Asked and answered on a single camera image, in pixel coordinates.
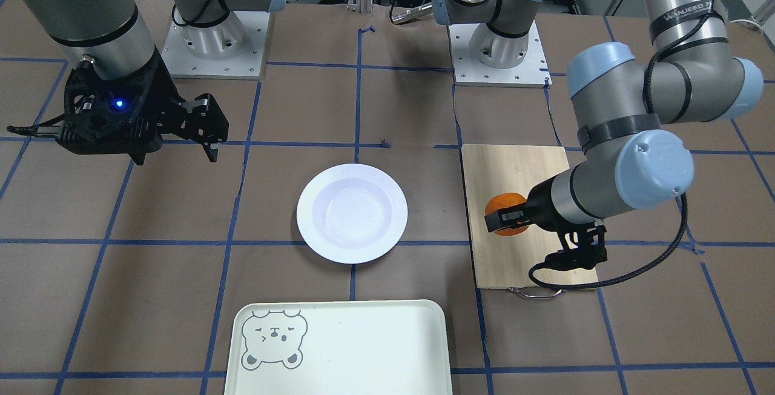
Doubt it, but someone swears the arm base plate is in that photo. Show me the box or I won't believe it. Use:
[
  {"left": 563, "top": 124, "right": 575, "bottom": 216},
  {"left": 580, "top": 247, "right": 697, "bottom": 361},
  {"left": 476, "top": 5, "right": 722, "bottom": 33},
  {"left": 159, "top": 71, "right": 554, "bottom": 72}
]
[
  {"left": 160, "top": 12, "right": 273, "bottom": 80},
  {"left": 448, "top": 22, "right": 552, "bottom": 88}
]

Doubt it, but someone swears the cream bear tray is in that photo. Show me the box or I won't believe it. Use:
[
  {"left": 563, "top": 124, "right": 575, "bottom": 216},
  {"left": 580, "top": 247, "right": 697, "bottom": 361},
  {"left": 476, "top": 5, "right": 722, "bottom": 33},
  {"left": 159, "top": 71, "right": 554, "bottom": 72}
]
[{"left": 224, "top": 299, "right": 453, "bottom": 394}]

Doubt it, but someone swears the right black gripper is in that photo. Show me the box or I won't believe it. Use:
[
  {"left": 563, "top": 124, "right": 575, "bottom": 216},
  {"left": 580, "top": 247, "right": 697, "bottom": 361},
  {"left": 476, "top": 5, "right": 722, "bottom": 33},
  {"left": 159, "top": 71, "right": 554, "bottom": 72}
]
[{"left": 56, "top": 52, "right": 229, "bottom": 165}]

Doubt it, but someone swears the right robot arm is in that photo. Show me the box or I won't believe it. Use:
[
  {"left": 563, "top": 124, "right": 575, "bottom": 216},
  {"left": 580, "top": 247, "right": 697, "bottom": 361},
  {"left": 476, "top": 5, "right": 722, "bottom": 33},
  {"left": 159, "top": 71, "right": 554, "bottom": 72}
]
[{"left": 7, "top": 0, "right": 286, "bottom": 165}]

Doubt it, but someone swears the wooden cutting board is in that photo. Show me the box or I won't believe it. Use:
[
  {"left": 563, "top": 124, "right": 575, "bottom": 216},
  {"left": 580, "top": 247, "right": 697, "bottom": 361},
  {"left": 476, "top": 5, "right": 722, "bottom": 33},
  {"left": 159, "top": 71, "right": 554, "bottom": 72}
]
[{"left": 461, "top": 144, "right": 600, "bottom": 290}]

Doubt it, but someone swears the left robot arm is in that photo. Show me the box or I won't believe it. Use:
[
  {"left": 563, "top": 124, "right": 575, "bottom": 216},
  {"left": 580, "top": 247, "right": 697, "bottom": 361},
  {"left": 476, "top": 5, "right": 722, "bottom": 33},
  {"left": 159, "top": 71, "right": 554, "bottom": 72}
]
[{"left": 432, "top": 0, "right": 764, "bottom": 232}]

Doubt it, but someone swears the white round plate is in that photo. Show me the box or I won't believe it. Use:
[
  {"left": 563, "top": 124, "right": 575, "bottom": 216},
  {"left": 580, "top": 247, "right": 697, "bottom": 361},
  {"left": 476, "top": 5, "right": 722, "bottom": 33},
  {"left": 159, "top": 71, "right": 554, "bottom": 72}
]
[{"left": 296, "top": 164, "right": 409, "bottom": 264}]

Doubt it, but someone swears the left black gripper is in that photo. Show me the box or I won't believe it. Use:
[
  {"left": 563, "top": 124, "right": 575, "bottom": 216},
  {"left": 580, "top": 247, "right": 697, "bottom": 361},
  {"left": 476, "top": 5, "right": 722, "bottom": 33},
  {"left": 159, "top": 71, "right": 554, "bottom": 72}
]
[{"left": 484, "top": 190, "right": 552, "bottom": 234}]

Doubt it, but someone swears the orange fruit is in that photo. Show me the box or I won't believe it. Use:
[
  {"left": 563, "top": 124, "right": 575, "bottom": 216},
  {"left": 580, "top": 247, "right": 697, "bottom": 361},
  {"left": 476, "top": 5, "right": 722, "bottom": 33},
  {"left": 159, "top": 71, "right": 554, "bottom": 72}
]
[{"left": 484, "top": 193, "right": 533, "bottom": 236}]

